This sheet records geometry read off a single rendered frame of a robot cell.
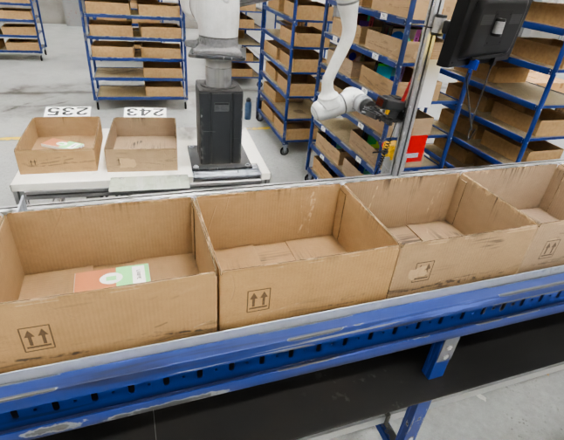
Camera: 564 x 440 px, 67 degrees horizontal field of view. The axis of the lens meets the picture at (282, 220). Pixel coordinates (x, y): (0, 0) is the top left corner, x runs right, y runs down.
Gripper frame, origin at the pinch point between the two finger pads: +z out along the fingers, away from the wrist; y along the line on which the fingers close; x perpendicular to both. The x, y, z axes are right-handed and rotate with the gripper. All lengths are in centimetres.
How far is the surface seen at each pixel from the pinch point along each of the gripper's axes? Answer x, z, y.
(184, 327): 3, 102, -106
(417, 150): 10.7, 12.0, 11.6
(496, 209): -7, 89, -21
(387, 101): -12.7, 12.9, -10.9
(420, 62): -29.1, 16.4, -2.0
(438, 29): -41.8, 21.3, -1.2
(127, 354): 3, 105, -117
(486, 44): -37.7, 26.0, 18.7
